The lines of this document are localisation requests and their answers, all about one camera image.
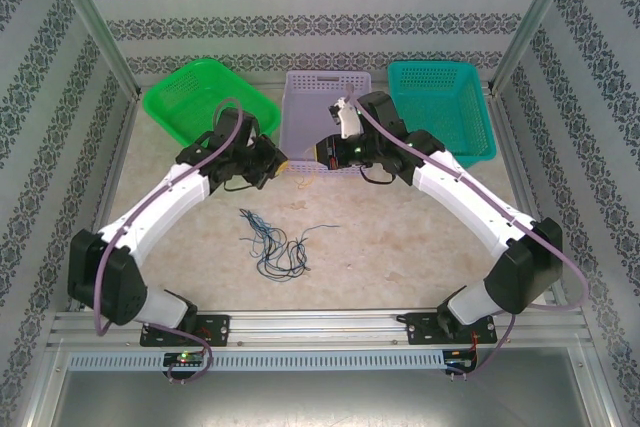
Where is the purple perforated plastic tray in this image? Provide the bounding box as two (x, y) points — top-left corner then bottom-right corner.
(278, 69), (374, 177)

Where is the black thin cable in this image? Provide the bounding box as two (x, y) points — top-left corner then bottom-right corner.
(239, 207), (289, 273)

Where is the teal perforated plastic basket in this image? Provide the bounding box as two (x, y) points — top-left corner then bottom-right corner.
(387, 60), (499, 171)

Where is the green perforated plastic basket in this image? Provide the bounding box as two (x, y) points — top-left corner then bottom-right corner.
(142, 57), (282, 147)

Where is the grey metal sheet panel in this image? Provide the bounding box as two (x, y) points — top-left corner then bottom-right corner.
(29, 346), (614, 427)

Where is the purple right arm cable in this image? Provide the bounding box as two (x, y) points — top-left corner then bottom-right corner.
(344, 84), (591, 382)

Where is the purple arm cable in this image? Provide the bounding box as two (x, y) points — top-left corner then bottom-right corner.
(344, 84), (591, 382)
(93, 96), (246, 384)

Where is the black left gripper wire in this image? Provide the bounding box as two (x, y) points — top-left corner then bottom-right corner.
(222, 178), (269, 194)

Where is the black gripper wire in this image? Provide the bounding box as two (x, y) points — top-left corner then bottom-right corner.
(222, 178), (269, 194)
(359, 165), (399, 187)

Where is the black right gripper wire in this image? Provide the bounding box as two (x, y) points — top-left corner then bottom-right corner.
(359, 165), (399, 187)

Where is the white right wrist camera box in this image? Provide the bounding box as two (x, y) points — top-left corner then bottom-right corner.
(327, 95), (365, 139)

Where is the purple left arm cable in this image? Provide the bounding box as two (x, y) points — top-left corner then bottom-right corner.
(93, 96), (246, 384)

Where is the aluminium table edge rail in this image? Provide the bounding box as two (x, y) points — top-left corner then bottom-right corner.
(69, 90), (145, 313)
(487, 89), (571, 311)
(137, 74), (494, 89)

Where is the aluminium mounting rail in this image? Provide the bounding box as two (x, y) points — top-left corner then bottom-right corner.
(47, 309), (594, 348)

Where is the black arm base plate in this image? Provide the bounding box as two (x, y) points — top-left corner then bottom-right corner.
(139, 314), (231, 348)
(404, 311), (499, 347)

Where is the grey slotted cable duct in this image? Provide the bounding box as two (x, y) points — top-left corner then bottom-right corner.
(67, 350), (447, 371)

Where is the aluminium frame post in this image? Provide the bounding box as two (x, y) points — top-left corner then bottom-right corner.
(42, 0), (142, 98)
(489, 0), (585, 96)

